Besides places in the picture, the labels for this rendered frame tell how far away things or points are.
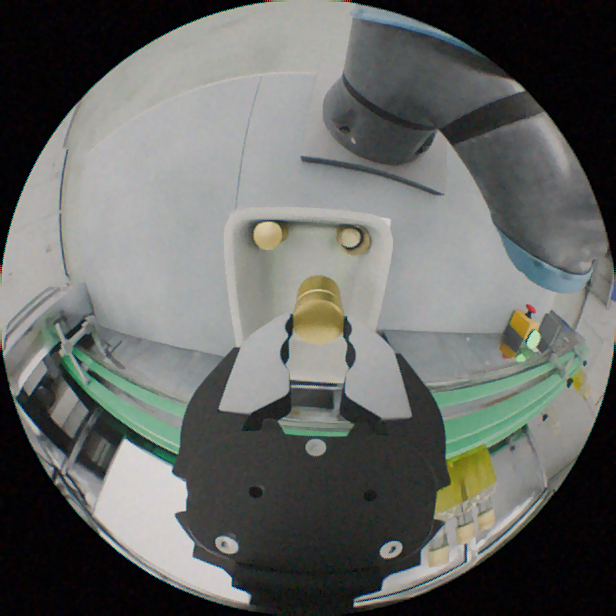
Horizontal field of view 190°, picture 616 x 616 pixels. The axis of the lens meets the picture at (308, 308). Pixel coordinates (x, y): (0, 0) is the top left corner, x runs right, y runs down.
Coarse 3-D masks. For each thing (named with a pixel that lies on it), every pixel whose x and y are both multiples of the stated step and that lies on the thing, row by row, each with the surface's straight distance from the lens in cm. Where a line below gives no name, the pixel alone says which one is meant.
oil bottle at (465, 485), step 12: (456, 456) 41; (468, 456) 43; (456, 468) 40; (468, 468) 42; (456, 480) 40; (468, 480) 41; (456, 492) 40; (468, 492) 41; (456, 504) 40; (468, 504) 41; (456, 516) 43
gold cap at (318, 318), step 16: (304, 288) 14; (320, 288) 13; (336, 288) 15; (304, 304) 12; (320, 304) 12; (336, 304) 12; (304, 320) 12; (320, 320) 12; (336, 320) 12; (304, 336) 13; (320, 336) 13; (336, 336) 13
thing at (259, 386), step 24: (264, 336) 11; (288, 336) 11; (240, 360) 10; (264, 360) 9; (240, 384) 8; (264, 384) 8; (288, 384) 8; (240, 408) 8; (264, 408) 8; (288, 408) 9
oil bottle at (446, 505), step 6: (450, 486) 39; (438, 492) 37; (444, 492) 38; (450, 492) 39; (438, 498) 37; (444, 498) 38; (450, 498) 39; (438, 504) 37; (444, 504) 38; (450, 504) 39; (438, 510) 37; (444, 510) 38; (450, 510) 39; (438, 516) 37; (444, 516) 38; (450, 516) 39; (444, 522) 39
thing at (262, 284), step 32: (256, 224) 26; (288, 224) 27; (320, 224) 26; (352, 224) 22; (384, 224) 20; (256, 256) 27; (288, 256) 27; (320, 256) 27; (352, 256) 27; (384, 256) 21; (256, 288) 28; (288, 288) 29; (352, 288) 29; (384, 288) 22; (256, 320) 30; (320, 352) 32
